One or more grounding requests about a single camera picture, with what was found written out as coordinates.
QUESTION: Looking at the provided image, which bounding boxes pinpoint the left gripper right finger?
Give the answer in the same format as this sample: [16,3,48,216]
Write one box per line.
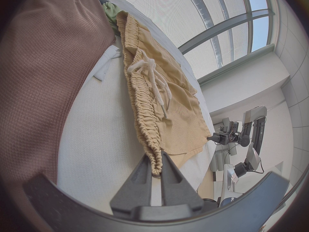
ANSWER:
[159,151,204,213]

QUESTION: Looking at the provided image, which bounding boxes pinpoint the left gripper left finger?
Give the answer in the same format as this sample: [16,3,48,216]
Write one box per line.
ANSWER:
[110,152,154,214]

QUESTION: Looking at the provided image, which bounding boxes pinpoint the tan drawstring shorts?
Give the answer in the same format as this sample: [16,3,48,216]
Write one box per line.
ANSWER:
[116,11,213,178]

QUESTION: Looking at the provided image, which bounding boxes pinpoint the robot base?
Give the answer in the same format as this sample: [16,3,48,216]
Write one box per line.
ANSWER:
[200,163,242,208]

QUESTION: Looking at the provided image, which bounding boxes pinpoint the bed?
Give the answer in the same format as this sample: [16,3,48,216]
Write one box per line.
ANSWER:
[56,0,218,207]

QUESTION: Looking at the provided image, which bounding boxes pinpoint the window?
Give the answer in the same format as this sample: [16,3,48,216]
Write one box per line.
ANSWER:
[116,0,276,84]

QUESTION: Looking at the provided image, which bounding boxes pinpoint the pale blue garment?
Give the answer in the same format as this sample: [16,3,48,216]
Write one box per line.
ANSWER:
[93,45,123,81]

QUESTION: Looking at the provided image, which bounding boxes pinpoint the brown garment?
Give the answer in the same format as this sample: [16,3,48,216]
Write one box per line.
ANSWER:
[0,0,117,224]

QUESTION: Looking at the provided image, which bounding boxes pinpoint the green garment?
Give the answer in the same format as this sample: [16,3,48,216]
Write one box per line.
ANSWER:
[101,1,123,36]

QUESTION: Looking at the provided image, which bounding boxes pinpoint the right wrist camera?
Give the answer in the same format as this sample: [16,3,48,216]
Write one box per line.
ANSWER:
[219,117,234,133]

